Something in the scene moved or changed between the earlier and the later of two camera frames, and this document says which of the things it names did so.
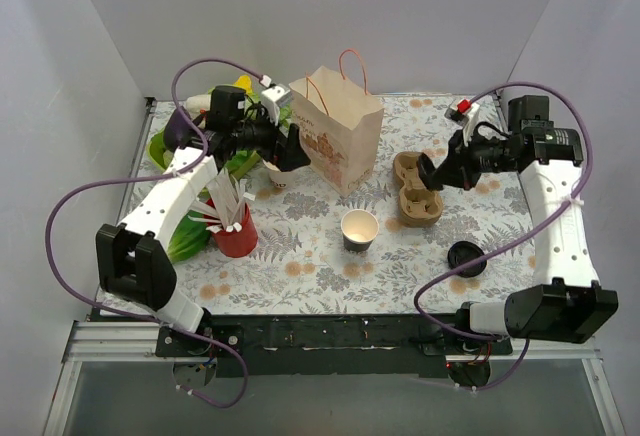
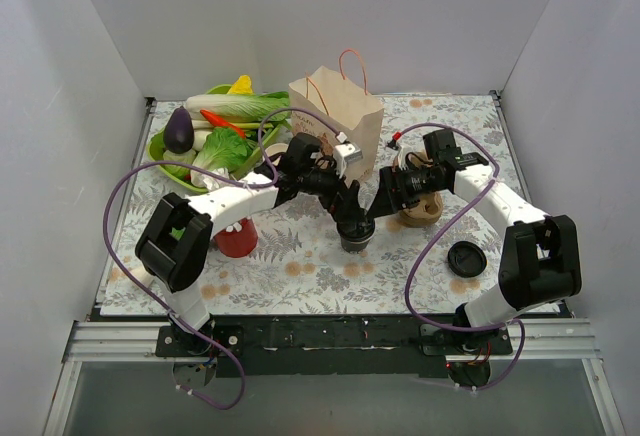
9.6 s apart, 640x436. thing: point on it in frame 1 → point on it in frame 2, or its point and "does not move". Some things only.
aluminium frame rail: x=114 y=341 does not move
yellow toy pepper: x=244 y=81 does not move
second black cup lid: x=464 y=252 does not move
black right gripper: x=456 y=161 → x=388 y=189
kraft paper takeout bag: x=339 y=123 does not move
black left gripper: x=282 y=143 → x=338 y=191
